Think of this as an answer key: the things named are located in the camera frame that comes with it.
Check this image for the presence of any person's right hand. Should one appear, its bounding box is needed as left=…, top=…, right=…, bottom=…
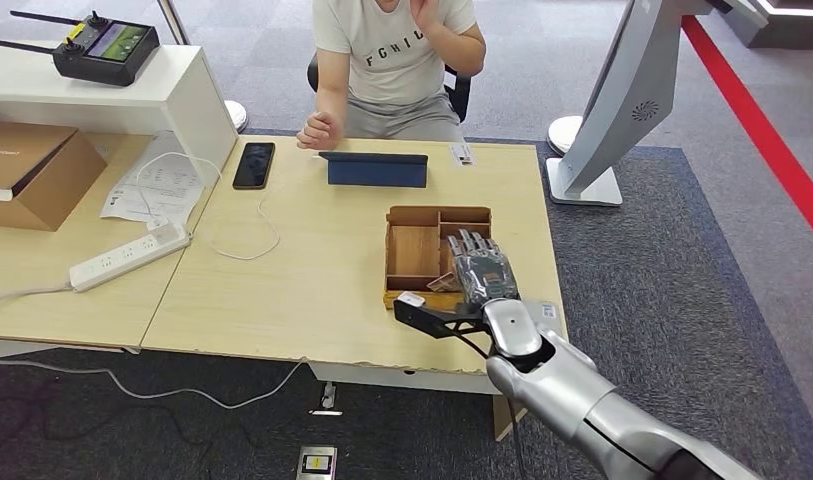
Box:
left=296, top=110, right=344, bottom=151

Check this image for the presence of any person's left hand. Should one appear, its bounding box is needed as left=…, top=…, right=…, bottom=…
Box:
left=409, top=0, right=444, bottom=34

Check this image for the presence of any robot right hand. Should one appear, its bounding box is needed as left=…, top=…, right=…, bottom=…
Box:
left=444, top=229, right=521, bottom=310

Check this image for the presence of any wooden organizer box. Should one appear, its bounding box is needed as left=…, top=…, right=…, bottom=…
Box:
left=382, top=205, right=495, bottom=311

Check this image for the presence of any person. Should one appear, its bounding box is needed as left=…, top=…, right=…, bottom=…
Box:
left=296, top=0, right=488, bottom=142

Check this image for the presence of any grey card reader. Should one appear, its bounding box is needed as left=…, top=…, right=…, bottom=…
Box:
left=523, top=301, right=562, bottom=331

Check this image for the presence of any clear plastic film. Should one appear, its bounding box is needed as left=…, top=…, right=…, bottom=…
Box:
left=455, top=254, right=520, bottom=306

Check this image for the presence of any blue tablet case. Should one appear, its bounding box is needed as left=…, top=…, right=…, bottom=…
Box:
left=317, top=151, right=430, bottom=190

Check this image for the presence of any black smartphone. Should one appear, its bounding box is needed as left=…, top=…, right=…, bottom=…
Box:
left=232, top=142, right=277, bottom=191

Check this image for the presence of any round white stand base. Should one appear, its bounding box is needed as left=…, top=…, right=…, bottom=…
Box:
left=546, top=116, right=585, bottom=158
left=224, top=100, right=250, bottom=134

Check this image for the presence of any light wood desk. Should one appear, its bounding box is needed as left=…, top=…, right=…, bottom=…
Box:
left=0, top=132, right=215, bottom=362
left=140, top=135, right=575, bottom=445

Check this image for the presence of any white desk shelf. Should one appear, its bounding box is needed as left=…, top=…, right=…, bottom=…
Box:
left=0, top=40, right=240, bottom=187

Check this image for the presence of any dark grey carpet mat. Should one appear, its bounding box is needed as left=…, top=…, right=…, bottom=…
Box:
left=0, top=129, right=813, bottom=480

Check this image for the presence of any white printed paper sheet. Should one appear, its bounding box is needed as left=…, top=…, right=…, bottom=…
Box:
left=101, top=131, right=207, bottom=229

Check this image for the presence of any white charger plug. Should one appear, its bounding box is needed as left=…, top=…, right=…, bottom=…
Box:
left=147, top=218, right=189, bottom=241

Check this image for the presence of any metal pole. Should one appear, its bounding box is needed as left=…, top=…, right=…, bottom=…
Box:
left=156, top=0, right=194, bottom=48

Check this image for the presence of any floor outlet with plug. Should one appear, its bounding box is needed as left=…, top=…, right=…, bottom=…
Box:
left=308, top=382, right=345, bottom=419

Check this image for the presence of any grey kiosk display stand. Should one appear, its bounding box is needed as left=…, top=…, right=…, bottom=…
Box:
left=545, top=0, right=735, bottom=208

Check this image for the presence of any black remote controller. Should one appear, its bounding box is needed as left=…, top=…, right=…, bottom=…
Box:
left=0, top=9, right=161, bottom=87

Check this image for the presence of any white power strip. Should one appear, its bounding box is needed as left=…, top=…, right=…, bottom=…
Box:
left=69, top=221, right=192, bottom=293

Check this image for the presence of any brown cardboard box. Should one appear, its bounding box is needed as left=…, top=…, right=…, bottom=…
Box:
left=0, top=121, right=109, bottom=232

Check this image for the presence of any grey display plinth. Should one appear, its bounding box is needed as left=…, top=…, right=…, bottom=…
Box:
left=713, top=0, right=813, bottom=52

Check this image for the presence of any black right camera bracket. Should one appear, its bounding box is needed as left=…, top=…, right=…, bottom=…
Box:
left=392, top=299, right=490, bottom=341

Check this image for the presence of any white charging cable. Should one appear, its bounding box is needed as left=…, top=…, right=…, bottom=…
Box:
left=135, top=150, right=322, bottom=262

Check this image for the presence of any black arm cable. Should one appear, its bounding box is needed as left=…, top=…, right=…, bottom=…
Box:
left=455, top=334, right=530, bottom=480

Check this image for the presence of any white floor cable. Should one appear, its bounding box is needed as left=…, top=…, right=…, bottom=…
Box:
left=0, top=357, right=308, bottom=412

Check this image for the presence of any grey power strip cord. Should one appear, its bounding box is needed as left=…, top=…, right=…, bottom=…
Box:
left=0, top=284, right=75, bottom=313

